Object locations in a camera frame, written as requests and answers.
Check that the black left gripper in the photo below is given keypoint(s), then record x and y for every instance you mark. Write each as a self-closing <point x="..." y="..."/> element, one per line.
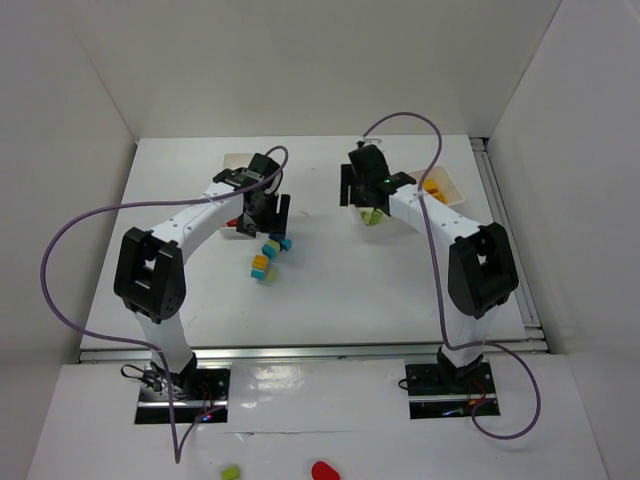
<point x="267" y="220"/>

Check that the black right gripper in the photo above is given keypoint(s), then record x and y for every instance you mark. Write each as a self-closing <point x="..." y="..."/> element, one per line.
<point x="353" y="186"/>

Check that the lime rounded lego brick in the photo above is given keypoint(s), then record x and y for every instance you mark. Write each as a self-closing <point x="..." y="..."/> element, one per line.
<point x="366" y="217"/>

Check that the yellow butterfly lego brick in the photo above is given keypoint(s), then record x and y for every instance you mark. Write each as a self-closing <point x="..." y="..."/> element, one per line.
<point x="430" y="186"/>

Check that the teal and lime lego stack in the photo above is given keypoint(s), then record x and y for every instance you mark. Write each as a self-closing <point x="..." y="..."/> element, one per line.
<point x="271" y="248"/>

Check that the small lime lego brick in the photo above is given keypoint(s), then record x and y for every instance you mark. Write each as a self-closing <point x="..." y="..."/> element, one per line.
<point x="375" y="218"/>

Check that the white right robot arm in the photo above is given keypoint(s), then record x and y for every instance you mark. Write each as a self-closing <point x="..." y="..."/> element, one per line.
<point x="474" y="265"/>

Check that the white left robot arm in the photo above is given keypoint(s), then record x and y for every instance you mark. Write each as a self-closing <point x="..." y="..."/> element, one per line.
<point x="150" y="276"/>

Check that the teal lime yellow lego cluster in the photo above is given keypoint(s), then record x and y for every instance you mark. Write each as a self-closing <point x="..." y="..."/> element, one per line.
<point x="262" y="269"/>

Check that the white right sorting tray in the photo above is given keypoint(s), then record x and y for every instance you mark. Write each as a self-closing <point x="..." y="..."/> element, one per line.
<point x="407" y="217"/>

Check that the lime lego on front ledge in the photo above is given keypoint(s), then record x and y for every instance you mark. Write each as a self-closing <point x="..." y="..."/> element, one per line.
<point x="232" y="472"/>

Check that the red piece on front ledge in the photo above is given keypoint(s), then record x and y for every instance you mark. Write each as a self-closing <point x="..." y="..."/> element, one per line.
<point x="321" y="470"/>

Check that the aluminium front rail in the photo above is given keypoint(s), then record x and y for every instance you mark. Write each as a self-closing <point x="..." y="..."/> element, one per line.
<point x="404" y="350"/>

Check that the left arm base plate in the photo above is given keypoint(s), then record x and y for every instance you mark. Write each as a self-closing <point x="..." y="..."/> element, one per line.
<point x="209" y="393"/>

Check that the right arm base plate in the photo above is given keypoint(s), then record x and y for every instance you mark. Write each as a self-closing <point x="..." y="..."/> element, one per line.
<point x="430" y="397"/>

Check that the aluminium side rail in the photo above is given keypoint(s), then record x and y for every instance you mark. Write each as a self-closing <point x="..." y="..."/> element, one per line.
<point x="533" y="328"/>

